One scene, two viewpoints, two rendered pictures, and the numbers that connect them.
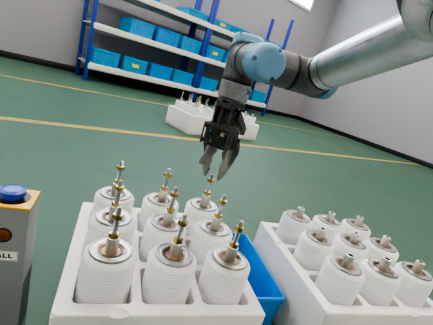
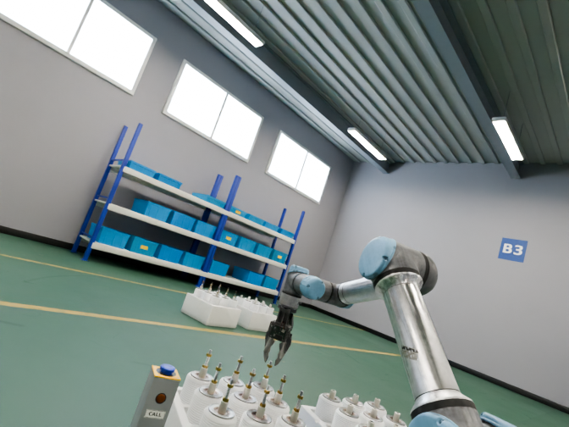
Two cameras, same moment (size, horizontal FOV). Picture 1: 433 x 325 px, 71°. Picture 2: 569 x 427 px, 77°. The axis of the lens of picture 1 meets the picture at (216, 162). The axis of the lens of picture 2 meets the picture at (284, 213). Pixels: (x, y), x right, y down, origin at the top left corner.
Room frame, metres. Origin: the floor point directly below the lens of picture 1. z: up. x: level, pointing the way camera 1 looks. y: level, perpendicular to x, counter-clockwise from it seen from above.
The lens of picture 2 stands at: (-0.58, 0.22, 0.67)
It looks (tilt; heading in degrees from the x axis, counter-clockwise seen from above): 9 degrees up; 356
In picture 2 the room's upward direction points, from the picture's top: 18 degrees clockwise
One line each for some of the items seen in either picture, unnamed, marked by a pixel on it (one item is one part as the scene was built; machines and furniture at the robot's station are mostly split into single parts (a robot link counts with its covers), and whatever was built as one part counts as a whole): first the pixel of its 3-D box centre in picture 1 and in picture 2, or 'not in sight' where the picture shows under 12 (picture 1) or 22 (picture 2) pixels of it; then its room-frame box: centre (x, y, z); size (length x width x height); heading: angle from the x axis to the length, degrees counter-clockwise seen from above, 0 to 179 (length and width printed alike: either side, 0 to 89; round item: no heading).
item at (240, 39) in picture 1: (243, 59); (296, 280); (0.76, 0.00, 0.65); 0.09 x 0.08 x 0.11; 19
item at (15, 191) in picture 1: (13, 193); (167, 370); (0.45, 0.32, 0.32); 0.04 x 0.04 x 0.02
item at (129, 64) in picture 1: (129, 63); (137, 244); (4.89, 1.74, 0.36); 0.50 x 0.38 x 0.21; 40
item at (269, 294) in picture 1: (241, 276); not in sight; (0.78, -0.16, 0.06); 0.30 x 0.11 x 0.12; 20
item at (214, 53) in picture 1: (207, 51); (220, 235); (5.78, 0.70, 0.90); 0.50 x 0.38 x 0.21; 39
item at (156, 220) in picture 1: (167, 222); (245, 397); (0.62, 0.07, 0.25); 0.08 x 0.08 x 0.01
